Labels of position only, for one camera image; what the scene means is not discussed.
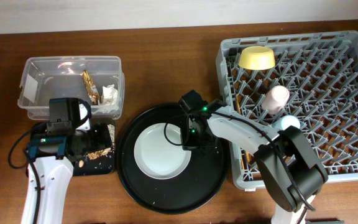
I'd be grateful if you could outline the food scraps pile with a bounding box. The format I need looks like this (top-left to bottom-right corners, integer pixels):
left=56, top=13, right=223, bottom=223
left=76, top=123, right=116, bottom=175

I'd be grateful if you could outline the grey plate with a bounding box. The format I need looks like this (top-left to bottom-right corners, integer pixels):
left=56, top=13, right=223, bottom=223
left=134, top=123, right=191, bottom=180

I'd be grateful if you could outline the large white napkin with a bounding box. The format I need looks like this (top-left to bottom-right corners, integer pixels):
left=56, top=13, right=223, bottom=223
left=101, top=85, right=118, bottom=105

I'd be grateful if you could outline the gold snack wrapper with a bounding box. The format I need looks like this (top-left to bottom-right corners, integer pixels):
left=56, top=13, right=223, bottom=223
left=81, top=70, right=100, bottom=105

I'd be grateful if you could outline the wooden chopstick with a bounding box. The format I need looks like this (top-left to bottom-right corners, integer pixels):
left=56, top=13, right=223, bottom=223
left=236, top=94, right=242, bottom=114
left=245, top=151, right=254, bottom=164

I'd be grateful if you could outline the blue cup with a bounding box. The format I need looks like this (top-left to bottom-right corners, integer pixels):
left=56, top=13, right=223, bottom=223
left=272, top=115, right=300, bottom=130

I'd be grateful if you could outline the pink cup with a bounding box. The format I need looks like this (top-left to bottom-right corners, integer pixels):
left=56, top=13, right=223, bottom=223
left=261, top=85, right=290, bottom=115

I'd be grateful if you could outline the yellow bowl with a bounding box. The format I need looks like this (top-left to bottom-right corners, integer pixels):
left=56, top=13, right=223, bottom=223
left=238, top=46, right=275, bottom=70

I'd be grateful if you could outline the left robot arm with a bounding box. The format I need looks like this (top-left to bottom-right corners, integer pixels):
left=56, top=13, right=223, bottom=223
left=21, top=98, right=116, bottom=223

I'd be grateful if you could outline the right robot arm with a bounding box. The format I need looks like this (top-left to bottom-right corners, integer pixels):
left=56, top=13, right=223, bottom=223
left=179, top=90, right=328, bottom=223

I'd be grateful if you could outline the grey dishwasher rack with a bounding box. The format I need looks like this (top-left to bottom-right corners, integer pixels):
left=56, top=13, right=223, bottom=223
left=216, top=30, right=358, bottom=183

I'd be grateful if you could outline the black rectangular tray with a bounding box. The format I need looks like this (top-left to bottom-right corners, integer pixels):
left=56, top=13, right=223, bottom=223
left=29, top=118, right=117, bottom=177

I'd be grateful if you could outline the round black serving tray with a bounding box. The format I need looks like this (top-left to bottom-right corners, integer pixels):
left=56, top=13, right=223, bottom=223
left=116, top=103, right=229, bottom=215

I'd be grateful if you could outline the clear plastic bin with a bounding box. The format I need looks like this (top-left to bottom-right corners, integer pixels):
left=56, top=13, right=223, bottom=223
left=17, top=56, right=125, bottom=120

